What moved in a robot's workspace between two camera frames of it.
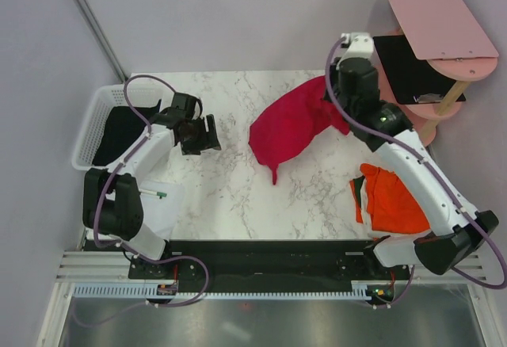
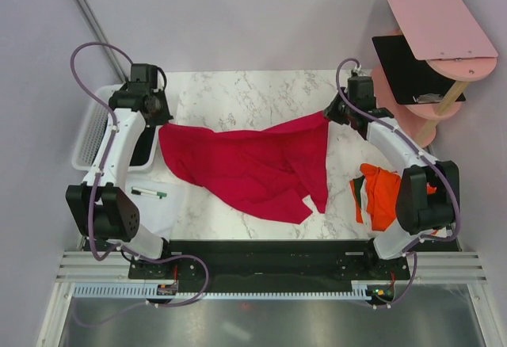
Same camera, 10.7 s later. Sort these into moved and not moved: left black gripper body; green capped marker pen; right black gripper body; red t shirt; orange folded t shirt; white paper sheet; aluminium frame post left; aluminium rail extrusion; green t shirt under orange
Moved: red t shirt; right black gripper body; left black gripper body
Not moved: aluminium frame post left; green capped marker pen; white paper sheet; orange folded t shirt; green t shirt under orange; aluminium rail extrusion
